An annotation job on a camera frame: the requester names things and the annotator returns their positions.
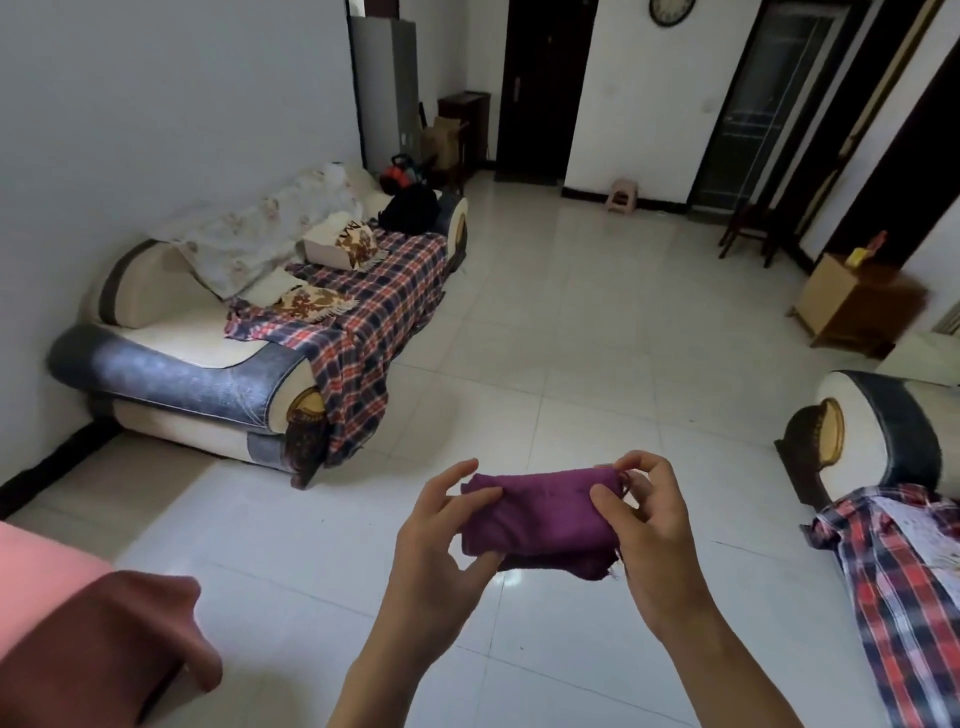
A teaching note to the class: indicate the person's left hand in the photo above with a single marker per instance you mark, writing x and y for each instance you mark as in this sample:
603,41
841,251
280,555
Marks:
420,555

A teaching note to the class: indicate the person's right hand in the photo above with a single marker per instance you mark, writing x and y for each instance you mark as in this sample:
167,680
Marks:
660,555

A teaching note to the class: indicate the person's right thumb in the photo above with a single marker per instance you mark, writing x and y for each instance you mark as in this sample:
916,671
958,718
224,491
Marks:
611,510

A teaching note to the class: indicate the person's left thumb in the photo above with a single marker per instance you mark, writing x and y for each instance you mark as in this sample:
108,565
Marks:
480,568

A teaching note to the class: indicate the person's left middle finger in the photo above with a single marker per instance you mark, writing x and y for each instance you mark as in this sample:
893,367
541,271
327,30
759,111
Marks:
451,480

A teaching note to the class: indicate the purple towel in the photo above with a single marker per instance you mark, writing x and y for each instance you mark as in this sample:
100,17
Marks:
544,517

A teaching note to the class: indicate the person's right forearm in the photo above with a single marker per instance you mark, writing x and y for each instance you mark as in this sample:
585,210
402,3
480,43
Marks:
727,682

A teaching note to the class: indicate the person's left forearm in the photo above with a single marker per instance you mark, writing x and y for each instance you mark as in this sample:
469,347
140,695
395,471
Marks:
390,682

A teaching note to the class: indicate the plaid blanket with navy checks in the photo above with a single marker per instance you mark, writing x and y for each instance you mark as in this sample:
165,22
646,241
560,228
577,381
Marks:
375,315

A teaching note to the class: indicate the cream cushion with brown pattern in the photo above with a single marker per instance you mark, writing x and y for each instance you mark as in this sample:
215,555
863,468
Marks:
341,240
311,300

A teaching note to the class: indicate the cream and grey armchair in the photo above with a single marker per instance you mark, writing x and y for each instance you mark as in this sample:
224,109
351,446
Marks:
885,427

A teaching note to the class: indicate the cream and grey long sofa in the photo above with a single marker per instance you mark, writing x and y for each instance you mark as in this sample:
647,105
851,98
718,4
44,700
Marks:
187,352

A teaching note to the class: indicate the plaid blanket with red checks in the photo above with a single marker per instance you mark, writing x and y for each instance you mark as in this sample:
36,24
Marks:
892,615

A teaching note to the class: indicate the dark wooden chair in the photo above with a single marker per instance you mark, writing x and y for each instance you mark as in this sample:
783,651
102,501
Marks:
750,229

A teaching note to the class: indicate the pink plastic stool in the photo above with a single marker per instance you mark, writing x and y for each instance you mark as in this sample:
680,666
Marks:
622,196

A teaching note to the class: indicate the orange and black bag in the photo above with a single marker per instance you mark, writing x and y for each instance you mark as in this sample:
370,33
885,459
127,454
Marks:
397,171

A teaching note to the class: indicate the white speckled cloth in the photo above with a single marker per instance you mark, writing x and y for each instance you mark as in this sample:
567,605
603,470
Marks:
926,529

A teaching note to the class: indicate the light wooden bedside cabinet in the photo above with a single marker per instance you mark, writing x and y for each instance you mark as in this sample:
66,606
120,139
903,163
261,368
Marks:
855,304

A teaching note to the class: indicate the white floral cloth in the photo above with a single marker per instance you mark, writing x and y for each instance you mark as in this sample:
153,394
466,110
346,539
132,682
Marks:
247,232

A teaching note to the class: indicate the cardboard box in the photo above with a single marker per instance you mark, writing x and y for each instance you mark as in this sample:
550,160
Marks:
441,142

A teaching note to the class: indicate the yellow small item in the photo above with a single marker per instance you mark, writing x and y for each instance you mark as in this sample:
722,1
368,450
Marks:
857,257

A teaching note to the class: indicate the dark wooden stand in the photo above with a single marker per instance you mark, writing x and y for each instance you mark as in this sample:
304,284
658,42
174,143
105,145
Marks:
469,127

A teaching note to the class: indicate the red small item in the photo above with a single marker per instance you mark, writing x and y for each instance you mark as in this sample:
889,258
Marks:
877,241

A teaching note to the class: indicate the maroon cloth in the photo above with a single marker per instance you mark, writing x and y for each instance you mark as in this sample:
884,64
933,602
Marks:
97,652

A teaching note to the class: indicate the grey tall cabinet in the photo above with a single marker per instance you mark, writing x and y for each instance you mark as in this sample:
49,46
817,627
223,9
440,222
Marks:
384,90

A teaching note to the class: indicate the dark wooden door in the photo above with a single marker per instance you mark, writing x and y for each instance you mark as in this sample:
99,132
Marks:
540,90

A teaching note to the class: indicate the pink cloth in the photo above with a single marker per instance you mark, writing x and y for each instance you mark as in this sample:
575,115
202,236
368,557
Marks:
45,585

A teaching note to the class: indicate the glass door with dark frame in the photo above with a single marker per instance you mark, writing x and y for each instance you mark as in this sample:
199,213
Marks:
772,105

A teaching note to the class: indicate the round wall clock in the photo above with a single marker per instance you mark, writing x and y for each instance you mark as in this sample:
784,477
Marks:
673,10

